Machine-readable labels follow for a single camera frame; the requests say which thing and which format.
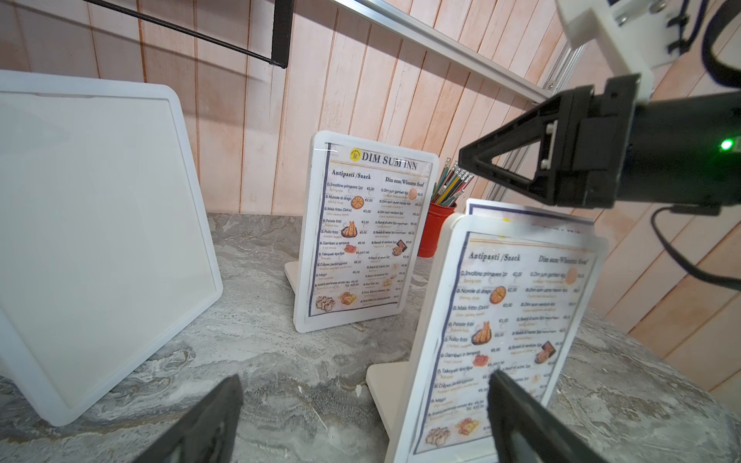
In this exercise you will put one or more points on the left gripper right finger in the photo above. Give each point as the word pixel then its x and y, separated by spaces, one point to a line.
pixel 524 431

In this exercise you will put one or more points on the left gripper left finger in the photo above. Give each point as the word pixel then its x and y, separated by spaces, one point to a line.
pixel 206 433

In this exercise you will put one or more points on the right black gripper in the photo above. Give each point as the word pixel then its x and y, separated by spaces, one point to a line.
pixel 594 151

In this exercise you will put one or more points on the white narrow rack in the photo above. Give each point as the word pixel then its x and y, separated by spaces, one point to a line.
pixel 106 251
pixel 362 231
pixel 405 380

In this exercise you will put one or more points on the dim sum menu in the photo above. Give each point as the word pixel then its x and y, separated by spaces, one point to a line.
pixel 367 226
pixel 511 286

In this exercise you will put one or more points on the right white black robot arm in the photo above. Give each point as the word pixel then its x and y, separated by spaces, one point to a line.
pixel 580 149

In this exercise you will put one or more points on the red pen cup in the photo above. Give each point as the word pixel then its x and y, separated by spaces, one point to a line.
pixel 451 184

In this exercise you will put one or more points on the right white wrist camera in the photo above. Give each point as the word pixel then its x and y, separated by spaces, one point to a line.
pixel 648 40

